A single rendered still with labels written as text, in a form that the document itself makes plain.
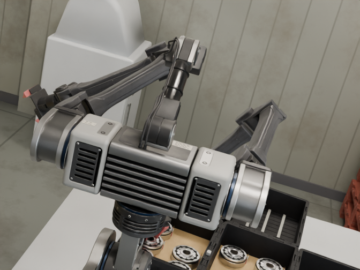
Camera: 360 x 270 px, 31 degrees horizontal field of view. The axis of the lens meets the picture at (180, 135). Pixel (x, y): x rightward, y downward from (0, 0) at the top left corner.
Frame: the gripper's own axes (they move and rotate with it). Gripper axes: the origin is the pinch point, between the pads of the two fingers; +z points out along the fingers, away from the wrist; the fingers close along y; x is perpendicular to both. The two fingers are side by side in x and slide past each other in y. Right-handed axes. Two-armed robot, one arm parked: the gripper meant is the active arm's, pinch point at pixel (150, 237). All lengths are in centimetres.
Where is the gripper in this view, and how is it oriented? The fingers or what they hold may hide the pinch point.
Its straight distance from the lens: 238.6
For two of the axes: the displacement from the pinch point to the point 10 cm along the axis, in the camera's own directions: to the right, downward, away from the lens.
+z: -2.3, 8.8, 4.1
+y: -8.0, 0.7, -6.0
